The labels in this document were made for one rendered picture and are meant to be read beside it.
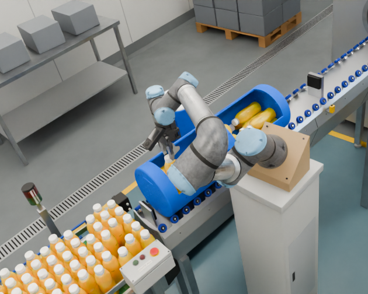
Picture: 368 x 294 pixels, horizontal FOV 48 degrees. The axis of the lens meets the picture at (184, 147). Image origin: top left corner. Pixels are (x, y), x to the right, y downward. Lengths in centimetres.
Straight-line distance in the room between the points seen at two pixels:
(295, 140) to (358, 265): 140
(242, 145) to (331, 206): 177
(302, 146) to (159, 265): 77
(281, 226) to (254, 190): 20
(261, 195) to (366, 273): 134
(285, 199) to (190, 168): 63
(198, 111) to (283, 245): 86
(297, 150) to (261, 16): 363
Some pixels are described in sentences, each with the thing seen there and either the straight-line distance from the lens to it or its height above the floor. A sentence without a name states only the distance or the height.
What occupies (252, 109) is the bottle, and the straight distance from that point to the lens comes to 236.
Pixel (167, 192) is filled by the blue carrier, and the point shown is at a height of 116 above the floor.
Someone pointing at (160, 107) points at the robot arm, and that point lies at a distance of 162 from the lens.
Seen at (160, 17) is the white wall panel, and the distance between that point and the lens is 622.
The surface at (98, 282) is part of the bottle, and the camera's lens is 186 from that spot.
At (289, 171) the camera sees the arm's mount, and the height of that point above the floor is 123.
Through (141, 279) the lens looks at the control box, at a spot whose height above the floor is 109.
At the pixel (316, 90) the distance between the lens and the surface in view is 275.
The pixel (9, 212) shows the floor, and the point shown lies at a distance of 411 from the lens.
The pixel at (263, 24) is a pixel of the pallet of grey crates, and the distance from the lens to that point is 533.
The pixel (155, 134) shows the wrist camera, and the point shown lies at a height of 144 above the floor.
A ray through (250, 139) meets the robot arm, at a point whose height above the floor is 144.
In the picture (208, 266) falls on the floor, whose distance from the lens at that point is 304.
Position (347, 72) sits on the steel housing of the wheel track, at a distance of 302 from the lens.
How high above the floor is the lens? 248
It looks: 38 degrees down
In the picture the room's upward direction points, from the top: 14 degrees counter-clockwise
